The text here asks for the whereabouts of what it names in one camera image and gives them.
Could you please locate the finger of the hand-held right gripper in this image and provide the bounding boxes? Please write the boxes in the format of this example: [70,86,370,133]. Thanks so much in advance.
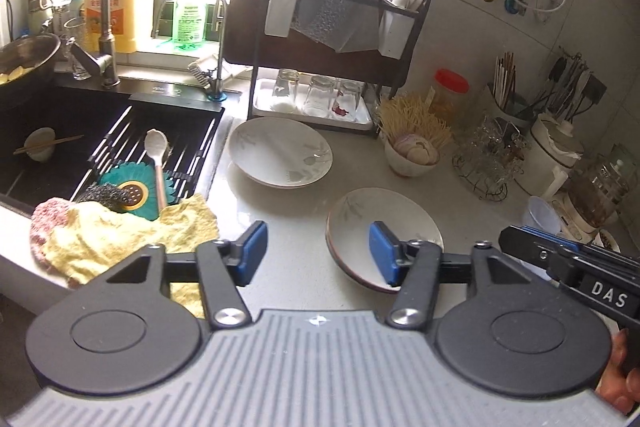
[522,224,622,255]
[498,226,568,279]

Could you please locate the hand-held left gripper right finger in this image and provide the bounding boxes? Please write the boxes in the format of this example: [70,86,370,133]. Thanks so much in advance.
[369,221,533,328]

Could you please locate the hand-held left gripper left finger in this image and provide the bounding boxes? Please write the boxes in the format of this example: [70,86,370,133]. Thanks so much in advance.
[105,221,269,328]

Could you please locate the white leaf-print plate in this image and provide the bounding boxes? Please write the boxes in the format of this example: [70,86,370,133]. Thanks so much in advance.
[227,117,334,189]
[326,188,445,294]

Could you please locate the person's right hand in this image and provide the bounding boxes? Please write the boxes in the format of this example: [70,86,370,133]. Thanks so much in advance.
[594,328,640,414]

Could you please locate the clear plastic cup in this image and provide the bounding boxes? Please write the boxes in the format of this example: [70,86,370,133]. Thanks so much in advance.
[527,196,564,236]

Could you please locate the clear glass jar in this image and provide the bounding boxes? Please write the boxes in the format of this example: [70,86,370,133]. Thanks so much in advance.
[565,152,637,234]

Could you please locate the white lidded pot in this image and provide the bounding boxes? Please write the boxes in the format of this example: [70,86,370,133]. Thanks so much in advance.
[515,112,587,200]

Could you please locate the white garlic bowl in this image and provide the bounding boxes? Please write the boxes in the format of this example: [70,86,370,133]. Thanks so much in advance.
[383,134,441,178]

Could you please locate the garlic bulbs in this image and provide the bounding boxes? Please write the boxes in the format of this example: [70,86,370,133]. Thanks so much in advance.
[395,133,439,166]

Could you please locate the pale chopstick holder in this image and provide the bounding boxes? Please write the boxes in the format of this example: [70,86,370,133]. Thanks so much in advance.
[487,89,534,131]

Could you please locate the yellow dish cloth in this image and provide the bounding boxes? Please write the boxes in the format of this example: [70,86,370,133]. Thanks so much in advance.
[40,193,222,319]

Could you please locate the bundle of pale thin sticks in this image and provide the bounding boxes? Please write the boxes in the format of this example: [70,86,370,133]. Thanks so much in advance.
[375,92,456,151]

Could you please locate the white drip tray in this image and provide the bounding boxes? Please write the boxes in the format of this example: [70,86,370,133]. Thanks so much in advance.
[252,78,375,132]

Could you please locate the bunch of dark utensils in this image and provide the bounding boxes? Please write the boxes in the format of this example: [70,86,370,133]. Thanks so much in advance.
[525,52,597,124]

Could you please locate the red-stained drinking glass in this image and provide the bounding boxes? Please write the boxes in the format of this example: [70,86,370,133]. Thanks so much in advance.
[333,79,362,118]

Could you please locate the teal flower-shaped mat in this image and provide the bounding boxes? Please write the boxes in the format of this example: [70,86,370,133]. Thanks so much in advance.
[97,161,193,222]

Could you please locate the steel wool scrubber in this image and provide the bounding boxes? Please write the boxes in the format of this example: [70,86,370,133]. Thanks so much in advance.
[80,184,127,212]

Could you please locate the clear drinking glass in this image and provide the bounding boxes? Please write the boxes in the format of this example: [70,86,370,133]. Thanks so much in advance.
[272,68,301,113]
[302,75,335,118]

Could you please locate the bunch of chopsticks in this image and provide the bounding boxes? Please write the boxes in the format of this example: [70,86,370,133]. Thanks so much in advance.
[492,52,519,110]

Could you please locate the red-lid plastic jar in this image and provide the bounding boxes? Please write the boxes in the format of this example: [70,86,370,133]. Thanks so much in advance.
[427,68,471,124]

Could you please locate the black roll-up drain rack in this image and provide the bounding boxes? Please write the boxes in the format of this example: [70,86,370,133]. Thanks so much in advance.
[70,104,223,219]

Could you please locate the black metal kitchen rack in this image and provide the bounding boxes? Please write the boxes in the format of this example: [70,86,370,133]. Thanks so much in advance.
[249,0,427,134]

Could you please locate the white dish brush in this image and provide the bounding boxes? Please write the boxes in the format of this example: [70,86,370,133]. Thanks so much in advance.
[188,60,212,88]

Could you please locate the thin chrome faucet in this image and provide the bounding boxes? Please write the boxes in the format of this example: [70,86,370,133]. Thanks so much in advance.
[151,0,232,100]

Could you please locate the pink dish cloth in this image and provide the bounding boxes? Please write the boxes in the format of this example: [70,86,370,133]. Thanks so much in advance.
[30,198,82,269]

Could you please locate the white utensil holder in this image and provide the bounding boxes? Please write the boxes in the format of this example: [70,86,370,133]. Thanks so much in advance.
[265,0,300,39]
[378,0,419,60]

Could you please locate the light grey cloth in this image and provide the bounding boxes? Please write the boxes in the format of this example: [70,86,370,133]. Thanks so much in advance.
[335,0,397,54]

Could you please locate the wooden chopstick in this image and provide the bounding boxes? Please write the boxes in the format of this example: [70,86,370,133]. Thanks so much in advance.
[15,138,83,156]
[13,135,85,154]

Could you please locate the black kitchen sink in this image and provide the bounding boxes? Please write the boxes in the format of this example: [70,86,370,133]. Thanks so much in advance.
[0,76,226,233]

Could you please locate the small white bowl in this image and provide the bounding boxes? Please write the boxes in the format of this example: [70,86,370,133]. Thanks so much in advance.
[24,127,57,163]

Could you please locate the green liquid bottle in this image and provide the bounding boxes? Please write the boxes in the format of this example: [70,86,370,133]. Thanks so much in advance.
[172,0,207,48]

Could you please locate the dark brown cutting board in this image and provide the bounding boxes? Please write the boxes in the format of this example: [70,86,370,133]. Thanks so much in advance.
[222,0,432,102]

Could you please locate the tall grey faucet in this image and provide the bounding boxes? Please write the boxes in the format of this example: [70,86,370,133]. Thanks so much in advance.
[31,0,122,88]

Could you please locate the stainless steel bowl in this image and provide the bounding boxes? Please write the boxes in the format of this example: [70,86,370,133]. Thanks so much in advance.
[0,33,62,102]

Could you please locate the pale green kettle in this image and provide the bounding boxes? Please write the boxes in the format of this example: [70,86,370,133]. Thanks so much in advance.
[27,0,57,36]

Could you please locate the wire basket of glass cups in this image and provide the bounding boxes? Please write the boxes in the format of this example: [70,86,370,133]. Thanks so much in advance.
[452,114,532,202]

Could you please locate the white spoon with wooden handle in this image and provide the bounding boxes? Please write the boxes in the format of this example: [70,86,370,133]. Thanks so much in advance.
[144,129,169,212]

